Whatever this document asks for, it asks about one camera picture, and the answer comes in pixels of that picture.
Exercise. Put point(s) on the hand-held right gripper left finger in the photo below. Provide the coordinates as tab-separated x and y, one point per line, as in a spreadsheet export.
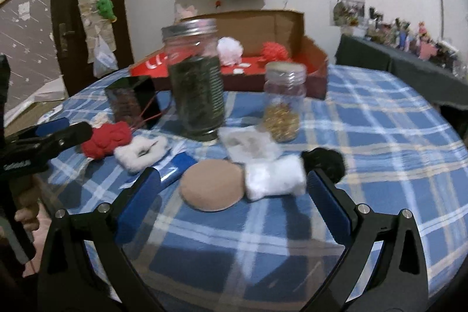
140	202

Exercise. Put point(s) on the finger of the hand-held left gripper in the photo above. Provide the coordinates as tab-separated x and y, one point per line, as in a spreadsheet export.
53	127
69	138

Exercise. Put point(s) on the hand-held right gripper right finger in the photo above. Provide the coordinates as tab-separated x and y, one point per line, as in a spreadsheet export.
329	202

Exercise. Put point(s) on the small white fluffy scrunchie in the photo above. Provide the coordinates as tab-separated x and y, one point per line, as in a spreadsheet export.
128	156

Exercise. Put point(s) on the white tissue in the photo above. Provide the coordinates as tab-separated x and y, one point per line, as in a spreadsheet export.
248	145

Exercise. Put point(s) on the cardboard box with red lining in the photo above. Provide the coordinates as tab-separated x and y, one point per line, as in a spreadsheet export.
278	27

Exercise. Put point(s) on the person's left hand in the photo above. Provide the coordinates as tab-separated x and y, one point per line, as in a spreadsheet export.
26	215

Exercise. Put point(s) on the black pompom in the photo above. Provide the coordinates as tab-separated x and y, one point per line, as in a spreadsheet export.
325	160

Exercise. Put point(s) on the blue packet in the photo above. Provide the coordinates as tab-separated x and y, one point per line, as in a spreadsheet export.
179	165

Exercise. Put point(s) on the white fluffy cloth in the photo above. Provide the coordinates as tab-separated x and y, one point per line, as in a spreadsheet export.
274	178

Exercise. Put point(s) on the black glossy box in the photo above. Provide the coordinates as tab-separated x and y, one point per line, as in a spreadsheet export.
124	100

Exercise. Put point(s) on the round tan sponge pad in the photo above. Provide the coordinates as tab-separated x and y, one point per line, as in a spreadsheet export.
212	186

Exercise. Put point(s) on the blue plaid tablecloth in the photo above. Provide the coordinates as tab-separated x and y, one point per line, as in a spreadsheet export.
365	136

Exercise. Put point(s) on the clear plastic bag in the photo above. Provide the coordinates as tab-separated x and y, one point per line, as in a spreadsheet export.
104	58

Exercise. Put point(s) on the clear plastic jar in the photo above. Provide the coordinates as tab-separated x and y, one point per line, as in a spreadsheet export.
285	92

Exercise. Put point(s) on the beige hanging door organiser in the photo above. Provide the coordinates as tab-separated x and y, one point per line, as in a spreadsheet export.
87	12

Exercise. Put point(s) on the dark brown door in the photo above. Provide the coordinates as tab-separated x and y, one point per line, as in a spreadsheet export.
62	5

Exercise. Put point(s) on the green plush toy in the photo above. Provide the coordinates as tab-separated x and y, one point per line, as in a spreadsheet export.
105	6

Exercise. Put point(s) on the glass jar with metal lid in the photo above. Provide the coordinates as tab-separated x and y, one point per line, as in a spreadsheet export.
182	41

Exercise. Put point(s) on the dark green table cloth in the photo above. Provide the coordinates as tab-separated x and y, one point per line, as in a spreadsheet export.
365	52

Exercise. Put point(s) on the red foam net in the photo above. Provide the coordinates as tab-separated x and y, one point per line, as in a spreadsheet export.
274	52

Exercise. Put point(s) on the white mesh bath loofah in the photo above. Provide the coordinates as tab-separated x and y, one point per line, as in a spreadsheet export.
228	50

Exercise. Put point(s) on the row of figurines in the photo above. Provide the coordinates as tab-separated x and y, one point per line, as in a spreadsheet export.
402	34

